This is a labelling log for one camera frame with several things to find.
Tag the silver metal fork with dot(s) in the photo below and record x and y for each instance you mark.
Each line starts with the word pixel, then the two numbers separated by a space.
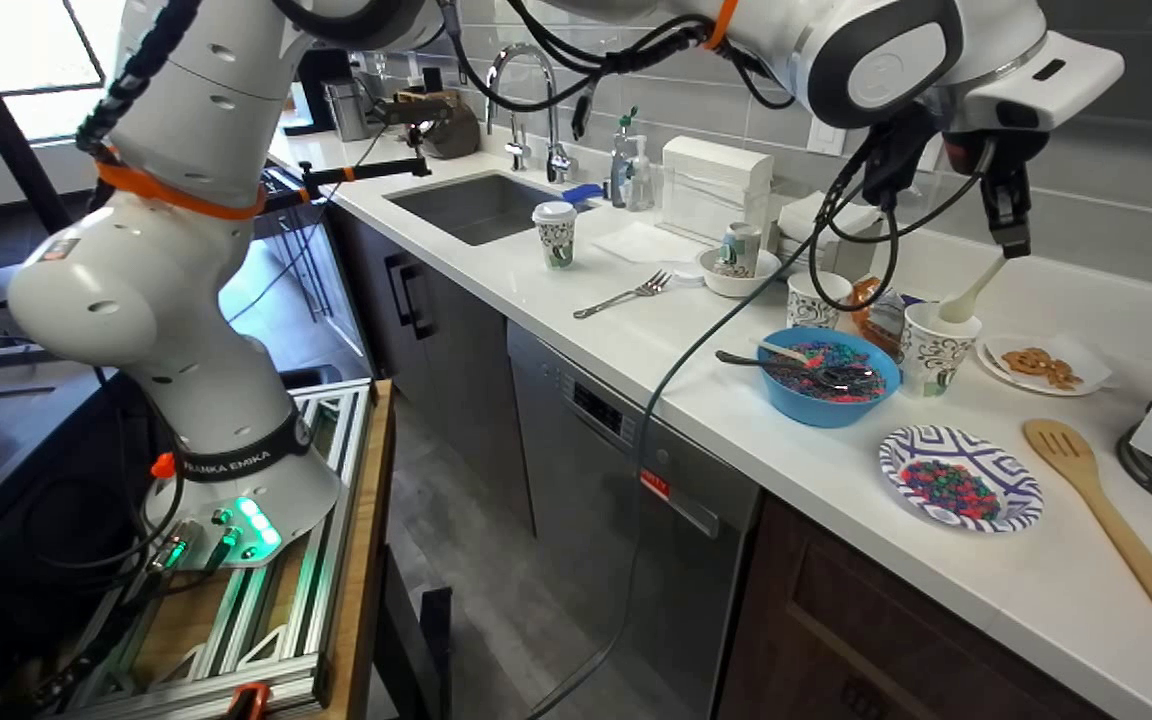
pixel 617 299

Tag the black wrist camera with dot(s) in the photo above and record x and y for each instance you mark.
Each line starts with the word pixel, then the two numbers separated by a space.
pixel 899 145

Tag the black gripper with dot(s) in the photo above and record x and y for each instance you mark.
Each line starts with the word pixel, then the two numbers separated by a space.
pixel 996 154

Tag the aluminium profile frame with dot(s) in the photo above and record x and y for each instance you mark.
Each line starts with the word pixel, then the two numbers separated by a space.
pixel 283 643

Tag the black spoon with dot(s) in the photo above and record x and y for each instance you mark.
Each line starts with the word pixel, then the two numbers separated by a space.
pixel 742 356

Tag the clear soap bottle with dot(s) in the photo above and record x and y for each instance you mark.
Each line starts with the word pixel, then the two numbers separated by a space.
pixel 626 174

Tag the wooden spatula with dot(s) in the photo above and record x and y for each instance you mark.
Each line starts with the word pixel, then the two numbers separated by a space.
pixel 1070 454

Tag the wooden table board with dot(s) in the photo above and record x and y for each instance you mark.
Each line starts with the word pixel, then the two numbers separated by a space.
pixel 360 532

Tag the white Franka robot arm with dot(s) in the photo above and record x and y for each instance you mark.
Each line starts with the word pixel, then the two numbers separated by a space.
pixel 191 105

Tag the white bowl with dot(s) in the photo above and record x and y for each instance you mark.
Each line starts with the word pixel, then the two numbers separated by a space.
pixel 720 282

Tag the grey base cabinet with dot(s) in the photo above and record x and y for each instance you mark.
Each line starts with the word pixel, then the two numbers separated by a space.
pixel 457 386

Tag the red berry food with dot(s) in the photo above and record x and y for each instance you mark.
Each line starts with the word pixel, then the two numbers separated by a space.
pixel 953 491

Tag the white wall outlet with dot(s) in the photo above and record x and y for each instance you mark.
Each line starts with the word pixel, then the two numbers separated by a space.
pixel 820 136

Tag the dark wood cabinet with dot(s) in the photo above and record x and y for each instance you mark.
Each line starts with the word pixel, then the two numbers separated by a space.
pixel 842 625

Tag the white snack plate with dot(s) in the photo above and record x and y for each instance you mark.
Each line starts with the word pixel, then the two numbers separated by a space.
pixel 1093 366

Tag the blue bowl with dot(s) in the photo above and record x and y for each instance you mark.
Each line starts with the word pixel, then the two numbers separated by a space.
pixel 817 400

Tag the lidded patterned paper cup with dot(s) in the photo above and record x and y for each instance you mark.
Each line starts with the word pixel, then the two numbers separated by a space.
pixel 554 240

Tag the patterned paper plate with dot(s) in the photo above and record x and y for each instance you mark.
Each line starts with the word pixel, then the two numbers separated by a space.
pixel 960 447

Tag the brown bag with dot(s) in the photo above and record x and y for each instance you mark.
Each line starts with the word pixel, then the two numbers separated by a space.
pixel 442 124

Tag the bright window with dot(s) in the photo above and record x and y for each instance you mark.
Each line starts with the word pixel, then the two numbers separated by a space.
pixel 31 53

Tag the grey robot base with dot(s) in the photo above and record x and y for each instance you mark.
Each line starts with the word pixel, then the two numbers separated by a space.
pixel 259 515

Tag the steel kitchen sink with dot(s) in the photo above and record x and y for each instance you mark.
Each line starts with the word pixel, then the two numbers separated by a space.
pixel 469 210

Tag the brown pretzel snacks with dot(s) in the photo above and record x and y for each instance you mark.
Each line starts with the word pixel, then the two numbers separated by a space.
pixel 1042 366

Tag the folded paper towel stack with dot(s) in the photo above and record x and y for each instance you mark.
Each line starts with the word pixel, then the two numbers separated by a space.
pixel 719 186

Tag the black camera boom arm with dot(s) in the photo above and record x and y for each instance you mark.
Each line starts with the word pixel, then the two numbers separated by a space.
pixel 377 170

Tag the stainless steel dishwasher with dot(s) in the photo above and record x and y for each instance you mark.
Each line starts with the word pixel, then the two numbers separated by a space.
pixel 577 507

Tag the open patterned paper cup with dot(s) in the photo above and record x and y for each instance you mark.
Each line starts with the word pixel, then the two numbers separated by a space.
pixel 742 247
pixel 810 306
pixel 936 361

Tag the flat white paper napkin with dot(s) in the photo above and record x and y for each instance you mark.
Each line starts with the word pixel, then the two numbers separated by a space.
pixel 639 240

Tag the white plastic spoon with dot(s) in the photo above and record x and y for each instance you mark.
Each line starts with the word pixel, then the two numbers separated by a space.
pixel 971 299

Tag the chrome faucet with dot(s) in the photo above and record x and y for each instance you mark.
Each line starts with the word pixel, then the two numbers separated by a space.
pixel 559 160

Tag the blue sponge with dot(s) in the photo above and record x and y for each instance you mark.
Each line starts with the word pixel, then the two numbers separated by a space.
pixel 584 198

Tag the orange snack packet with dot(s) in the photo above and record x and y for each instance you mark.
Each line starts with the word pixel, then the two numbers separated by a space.
pixel 890 322

